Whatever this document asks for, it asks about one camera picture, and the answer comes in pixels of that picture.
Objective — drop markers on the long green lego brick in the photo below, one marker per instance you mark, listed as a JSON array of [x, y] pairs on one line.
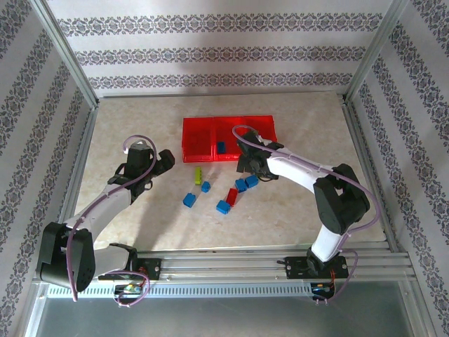
[[198, 176]]

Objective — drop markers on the small blue lego brick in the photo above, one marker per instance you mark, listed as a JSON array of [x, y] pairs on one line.
[[206, 187]]

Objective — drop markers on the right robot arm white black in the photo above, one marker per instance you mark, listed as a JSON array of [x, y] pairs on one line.
[[298, 170]]

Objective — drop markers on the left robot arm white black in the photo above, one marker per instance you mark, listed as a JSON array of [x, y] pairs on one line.
[[105, 207]]

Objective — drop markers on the small electronics board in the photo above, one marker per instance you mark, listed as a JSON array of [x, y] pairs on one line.
[[129, 289], [321, 288]]

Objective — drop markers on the grey metal sheet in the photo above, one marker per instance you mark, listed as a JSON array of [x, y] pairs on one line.
[[224, 319]]

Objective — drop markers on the aluminium side rail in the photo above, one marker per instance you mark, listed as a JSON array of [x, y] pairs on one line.
[[84, 140], [361, 147]]

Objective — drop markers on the aluminium back rail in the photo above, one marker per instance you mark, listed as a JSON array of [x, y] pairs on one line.
[[224, 94]]

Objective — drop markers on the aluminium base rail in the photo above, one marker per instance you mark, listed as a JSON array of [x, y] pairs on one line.
[[224, 263]]

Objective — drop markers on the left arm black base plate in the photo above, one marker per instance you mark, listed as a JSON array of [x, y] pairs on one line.
[[154, 268]]

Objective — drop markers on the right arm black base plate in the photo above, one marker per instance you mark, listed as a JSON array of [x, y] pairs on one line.
[[294, 267]]

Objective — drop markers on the aluminium frame post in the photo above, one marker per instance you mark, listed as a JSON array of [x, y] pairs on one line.
[[375, 52], [66, 56]]

